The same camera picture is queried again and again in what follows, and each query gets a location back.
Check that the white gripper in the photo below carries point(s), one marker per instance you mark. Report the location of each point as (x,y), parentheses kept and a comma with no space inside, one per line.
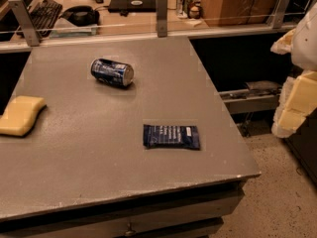
(306,47)

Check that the blue pepsi can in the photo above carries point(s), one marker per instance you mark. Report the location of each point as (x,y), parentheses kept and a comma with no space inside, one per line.
(112,72)

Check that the brown cardboard box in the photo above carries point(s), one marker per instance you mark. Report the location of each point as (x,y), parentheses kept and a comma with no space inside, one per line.
(219,13)

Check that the small brown jar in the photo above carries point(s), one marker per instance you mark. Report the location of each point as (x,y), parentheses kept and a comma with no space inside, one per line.
(195,12)

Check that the dark blue snack packet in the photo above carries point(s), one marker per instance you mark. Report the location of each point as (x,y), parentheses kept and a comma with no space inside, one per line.
(171,136)

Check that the grey table drawer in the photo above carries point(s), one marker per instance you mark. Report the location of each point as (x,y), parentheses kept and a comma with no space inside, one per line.
(191,213)

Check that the black laptop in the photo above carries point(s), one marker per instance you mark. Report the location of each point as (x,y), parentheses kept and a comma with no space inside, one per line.
(132,6)

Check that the black headphones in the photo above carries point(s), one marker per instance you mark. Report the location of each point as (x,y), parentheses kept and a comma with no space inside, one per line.
(81,16)

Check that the black keyboard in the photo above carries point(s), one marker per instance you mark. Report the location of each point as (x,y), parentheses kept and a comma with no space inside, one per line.
(44,15)

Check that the yellow sponge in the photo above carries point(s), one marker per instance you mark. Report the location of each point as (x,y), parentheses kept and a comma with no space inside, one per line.
(20,115)

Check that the grey metal shelf rail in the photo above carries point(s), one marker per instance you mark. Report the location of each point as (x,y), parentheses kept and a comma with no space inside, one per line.
(255,96)

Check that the right metal bracket post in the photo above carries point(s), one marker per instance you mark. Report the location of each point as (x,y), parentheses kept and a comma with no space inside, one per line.
(277,16)

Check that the metal bracket post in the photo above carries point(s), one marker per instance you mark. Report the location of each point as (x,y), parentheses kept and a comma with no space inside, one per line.
(161,7)
(24,19)
(277,16)

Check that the middle metal bracket post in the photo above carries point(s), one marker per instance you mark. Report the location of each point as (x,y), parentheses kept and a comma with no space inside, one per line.
(161,7)

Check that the left metal bracket post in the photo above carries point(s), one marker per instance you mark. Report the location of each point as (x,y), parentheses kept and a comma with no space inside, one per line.
(24,19)

